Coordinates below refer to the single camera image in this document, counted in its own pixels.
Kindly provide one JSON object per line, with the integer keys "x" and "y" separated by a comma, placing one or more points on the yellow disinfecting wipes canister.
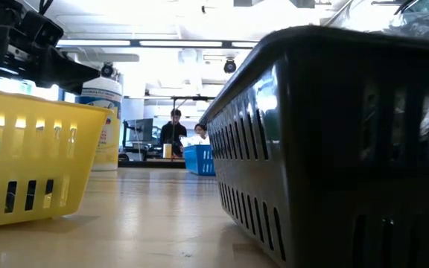
{"x": 101, "y": 97}

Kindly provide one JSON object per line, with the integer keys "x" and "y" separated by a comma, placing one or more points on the blue plastic basket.
{"x": 199, "y": 160}

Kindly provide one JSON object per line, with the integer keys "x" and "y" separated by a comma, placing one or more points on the black monitor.
{"x": 140, "y": 130}

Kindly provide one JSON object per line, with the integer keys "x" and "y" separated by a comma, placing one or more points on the black boom stand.
{"x": 194, "y": 98}

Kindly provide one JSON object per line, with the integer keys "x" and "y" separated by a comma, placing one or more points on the person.
{"x": 200, "y": 129}
{"x": 173, "y": 132}

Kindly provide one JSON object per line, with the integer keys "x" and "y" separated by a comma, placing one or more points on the yellow can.
{"x": 167, "y": 150}

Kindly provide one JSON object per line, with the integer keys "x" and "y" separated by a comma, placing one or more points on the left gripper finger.
{"x": 69, "y": 74}

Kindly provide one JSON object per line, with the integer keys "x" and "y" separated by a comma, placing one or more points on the black plastic basket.
{"x": 330, "y": 149}

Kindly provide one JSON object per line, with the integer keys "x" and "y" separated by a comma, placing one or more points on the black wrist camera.
{"x": 41, "y": 30}

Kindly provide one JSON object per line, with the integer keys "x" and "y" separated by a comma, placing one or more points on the yellow plastic basket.
{"x": 32, "y": 167}

